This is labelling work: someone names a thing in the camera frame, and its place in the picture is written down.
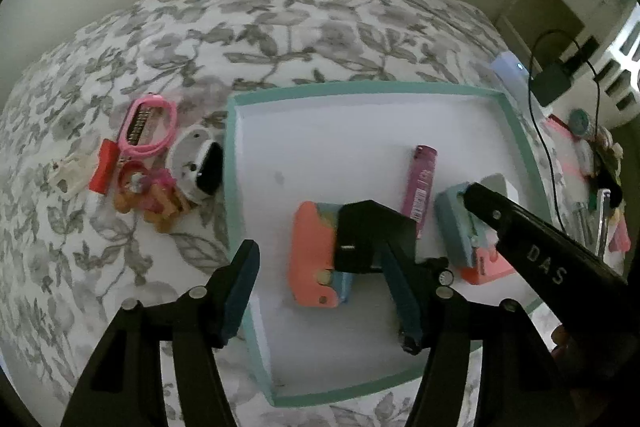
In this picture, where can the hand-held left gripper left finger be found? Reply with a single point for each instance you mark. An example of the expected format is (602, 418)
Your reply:
(240, 297)

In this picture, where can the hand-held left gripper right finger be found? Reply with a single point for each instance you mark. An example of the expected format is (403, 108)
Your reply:
(405, 302)

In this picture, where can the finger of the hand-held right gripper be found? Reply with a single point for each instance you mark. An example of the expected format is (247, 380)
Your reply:
(482, 209)

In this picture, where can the purple lighter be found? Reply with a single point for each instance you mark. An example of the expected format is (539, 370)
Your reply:
(420, 187)

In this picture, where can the black charger block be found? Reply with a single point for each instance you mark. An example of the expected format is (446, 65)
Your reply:
(370, 227)

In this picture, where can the salmon and blue toy knife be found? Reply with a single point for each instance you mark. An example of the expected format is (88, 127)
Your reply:
(310, 247)

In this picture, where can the brown bear figure toy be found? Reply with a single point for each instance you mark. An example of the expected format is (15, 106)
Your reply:
(160, 202)

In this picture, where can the white round watch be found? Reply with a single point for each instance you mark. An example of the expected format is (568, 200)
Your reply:
(187, 157)

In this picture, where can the teal rimmed white tray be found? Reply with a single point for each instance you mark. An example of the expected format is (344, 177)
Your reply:
(325, 147)

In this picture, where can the pink wrist watch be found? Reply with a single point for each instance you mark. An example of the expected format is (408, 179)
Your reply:
(167, 127)

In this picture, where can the red glue stick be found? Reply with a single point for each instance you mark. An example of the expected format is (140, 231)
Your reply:
(102, 169)

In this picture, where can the white plug adapter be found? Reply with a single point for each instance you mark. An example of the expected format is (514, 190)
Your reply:
(72, 172)

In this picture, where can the person's right hand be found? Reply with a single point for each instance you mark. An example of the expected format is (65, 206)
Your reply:
(567, 342)

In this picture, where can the teal round lid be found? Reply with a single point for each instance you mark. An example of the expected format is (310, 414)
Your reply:
(580, 120)

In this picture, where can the black power adapter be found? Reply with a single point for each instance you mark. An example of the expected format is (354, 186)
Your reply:
(550, 84)

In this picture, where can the white device with light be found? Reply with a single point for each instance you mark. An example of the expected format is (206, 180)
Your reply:
(507, 69)

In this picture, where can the grey floral blanket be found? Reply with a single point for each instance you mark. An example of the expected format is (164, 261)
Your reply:
(150, 47)

